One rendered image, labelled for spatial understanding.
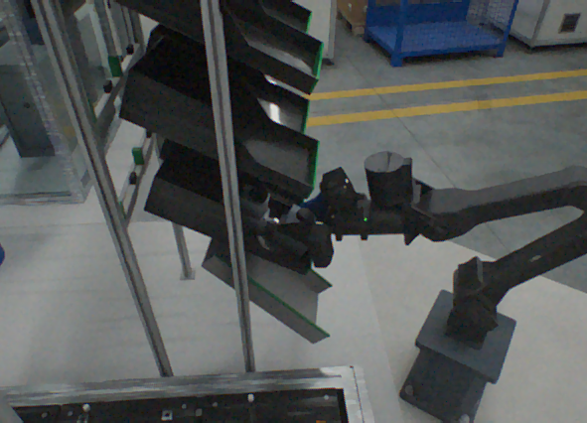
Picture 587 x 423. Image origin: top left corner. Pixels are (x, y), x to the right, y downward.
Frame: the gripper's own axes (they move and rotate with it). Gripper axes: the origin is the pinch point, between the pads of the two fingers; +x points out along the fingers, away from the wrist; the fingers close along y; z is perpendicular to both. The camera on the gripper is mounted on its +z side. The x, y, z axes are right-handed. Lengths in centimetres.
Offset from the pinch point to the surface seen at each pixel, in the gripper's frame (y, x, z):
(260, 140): -0.7, 3.5, 14.5
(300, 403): 14.5, 2.8, -30.0
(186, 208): 9.2, 13.9, 9.0
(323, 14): -386, 86, -27
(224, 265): 7.2, 12.4, -4.0
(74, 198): -36, 88, -14
